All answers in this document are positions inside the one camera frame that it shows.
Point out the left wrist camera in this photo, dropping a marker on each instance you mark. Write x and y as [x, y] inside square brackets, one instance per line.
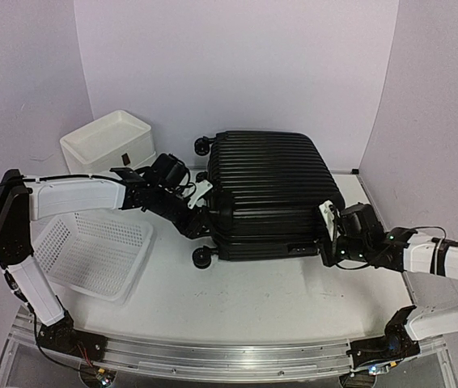
[199, 190]

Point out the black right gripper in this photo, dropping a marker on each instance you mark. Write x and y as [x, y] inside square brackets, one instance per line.
[330, 259]

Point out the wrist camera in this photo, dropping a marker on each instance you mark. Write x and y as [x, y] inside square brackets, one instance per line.
[329, 213]
[199, 190]

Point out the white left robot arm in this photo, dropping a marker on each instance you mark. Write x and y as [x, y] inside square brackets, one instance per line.
[24, 200]

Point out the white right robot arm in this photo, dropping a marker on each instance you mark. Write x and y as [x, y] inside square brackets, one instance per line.
[413, 250]

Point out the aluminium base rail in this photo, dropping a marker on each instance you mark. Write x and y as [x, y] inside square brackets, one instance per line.
[259, 362]

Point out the white drawer storage box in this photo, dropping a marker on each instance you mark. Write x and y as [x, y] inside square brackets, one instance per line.
[115, 140]

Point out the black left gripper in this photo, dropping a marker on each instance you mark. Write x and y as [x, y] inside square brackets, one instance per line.
[190, 226]

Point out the black ribbed hard suitcase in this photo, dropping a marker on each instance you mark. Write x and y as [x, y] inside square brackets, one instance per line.
[267, 191]

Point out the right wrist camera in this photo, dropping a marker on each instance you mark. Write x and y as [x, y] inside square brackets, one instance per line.
[329, 213]

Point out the white perforated plastic basket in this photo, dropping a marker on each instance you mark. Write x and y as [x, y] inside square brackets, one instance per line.
[97, 254]

